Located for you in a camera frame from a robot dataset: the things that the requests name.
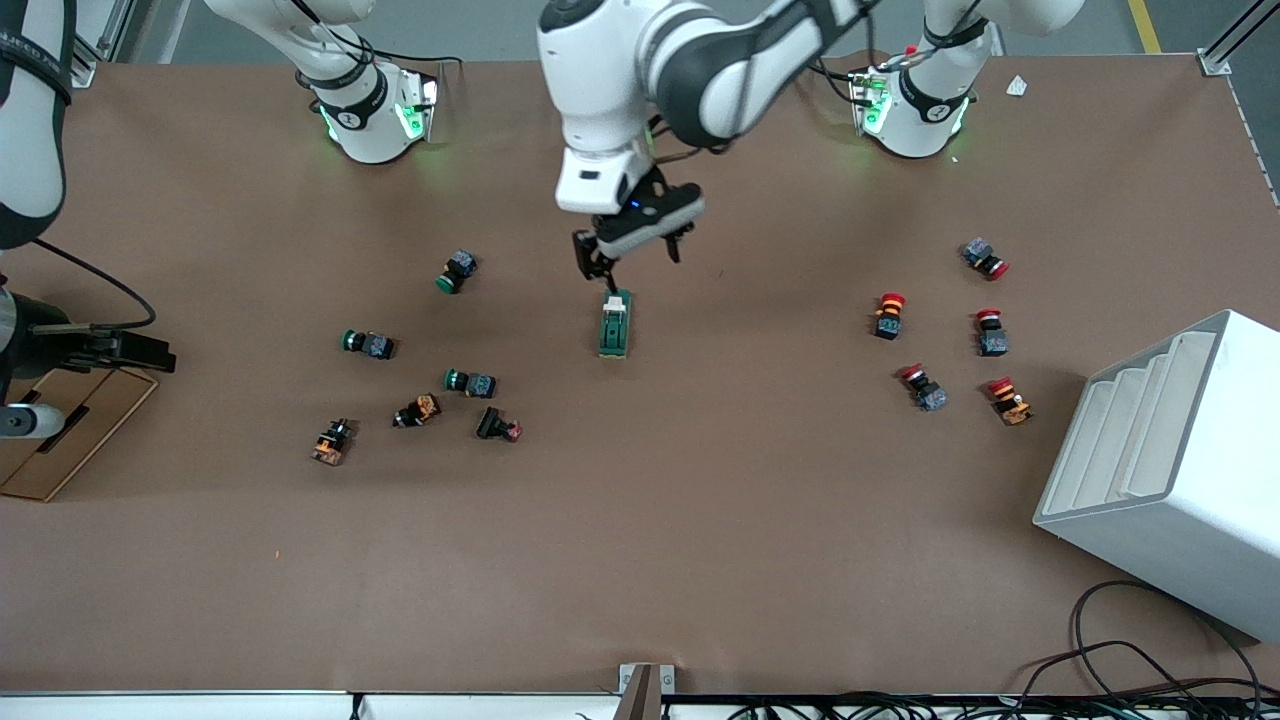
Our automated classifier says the green load switch white lever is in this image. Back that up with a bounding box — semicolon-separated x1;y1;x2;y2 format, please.
597;288;634;359

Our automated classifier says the brown cardboard box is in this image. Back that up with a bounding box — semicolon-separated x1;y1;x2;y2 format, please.
0;365;159;503

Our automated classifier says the white stepped rack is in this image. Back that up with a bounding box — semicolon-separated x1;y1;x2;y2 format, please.
1033;309;1280;643

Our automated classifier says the black left base cable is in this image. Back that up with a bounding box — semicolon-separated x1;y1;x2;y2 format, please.
800;52;873;106

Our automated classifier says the black base cable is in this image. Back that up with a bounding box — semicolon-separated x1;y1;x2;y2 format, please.
800;52;873;106
290;0;464;67

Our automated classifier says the aluminium frame profile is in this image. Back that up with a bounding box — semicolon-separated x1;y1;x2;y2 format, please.
68;0;136;89
1198;0;1280;77

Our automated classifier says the black right base cable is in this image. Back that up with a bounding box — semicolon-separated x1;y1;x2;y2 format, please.
290;0;464;67

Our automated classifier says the white table edge rail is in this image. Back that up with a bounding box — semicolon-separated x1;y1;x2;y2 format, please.
0;690;741;720

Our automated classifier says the red orange push button switch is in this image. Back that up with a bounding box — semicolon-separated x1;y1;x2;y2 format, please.
986;376;1033;427

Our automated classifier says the grey metal bracket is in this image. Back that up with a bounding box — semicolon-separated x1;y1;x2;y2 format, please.
618;663;676;720

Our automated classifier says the black looped floor cable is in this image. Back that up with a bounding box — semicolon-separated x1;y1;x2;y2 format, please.
1072;580;1263;701

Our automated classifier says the black floor cable bundle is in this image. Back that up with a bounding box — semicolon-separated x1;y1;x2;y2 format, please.
720;640;1280;720

